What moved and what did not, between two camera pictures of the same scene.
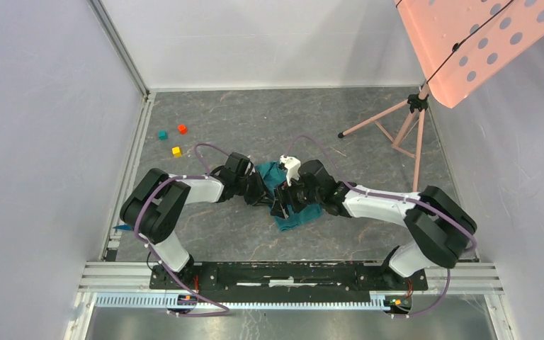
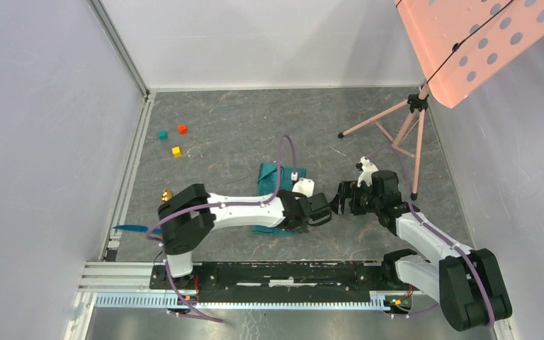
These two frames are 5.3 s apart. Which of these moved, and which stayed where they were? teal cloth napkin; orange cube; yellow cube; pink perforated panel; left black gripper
Moved: left black gripper; teal cloth napkin
Stayed: orange cube; yellow cube; pink perforated panel
